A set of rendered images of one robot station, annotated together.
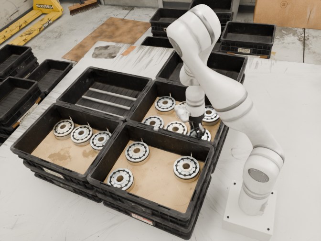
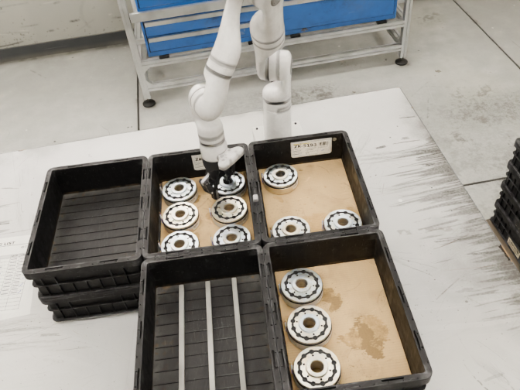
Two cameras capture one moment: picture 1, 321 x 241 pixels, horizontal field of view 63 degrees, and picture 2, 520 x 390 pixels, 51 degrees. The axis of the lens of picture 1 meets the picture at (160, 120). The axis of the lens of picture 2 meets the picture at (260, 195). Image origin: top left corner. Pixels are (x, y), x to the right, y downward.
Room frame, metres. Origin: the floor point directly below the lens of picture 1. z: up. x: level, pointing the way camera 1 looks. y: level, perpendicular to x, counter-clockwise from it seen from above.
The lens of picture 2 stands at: (1.24, 0.89, 1.96)
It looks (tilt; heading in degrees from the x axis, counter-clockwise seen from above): 45 degrees down; 237
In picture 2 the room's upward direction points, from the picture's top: 6 degrees counter-clockwise
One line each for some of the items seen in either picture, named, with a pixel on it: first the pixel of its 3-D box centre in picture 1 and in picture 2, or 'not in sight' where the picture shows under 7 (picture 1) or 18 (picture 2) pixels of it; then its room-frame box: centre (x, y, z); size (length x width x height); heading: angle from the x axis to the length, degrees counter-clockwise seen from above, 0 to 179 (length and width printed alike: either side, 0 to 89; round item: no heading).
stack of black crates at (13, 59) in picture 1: (16, 78); not in sight; (2.10, 1.26, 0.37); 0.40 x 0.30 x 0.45; 152
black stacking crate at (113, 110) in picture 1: (107, 99); (208, 336); (1.01, 0.25, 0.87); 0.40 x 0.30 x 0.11; 59
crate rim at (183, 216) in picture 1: (151, 164); (308, 183); (0.55, 0.06, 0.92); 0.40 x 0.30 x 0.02; 59
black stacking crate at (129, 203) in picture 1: (153, 171); (308, 196); (0.55, 0.06, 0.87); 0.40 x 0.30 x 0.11; 59
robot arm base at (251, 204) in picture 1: (254, 193); (277, 118); (0.39, -0.28, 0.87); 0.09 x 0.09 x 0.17; 56
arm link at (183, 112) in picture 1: (190, 105); (218, 147); (0.70, -0.12, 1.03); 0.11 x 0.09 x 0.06; 105
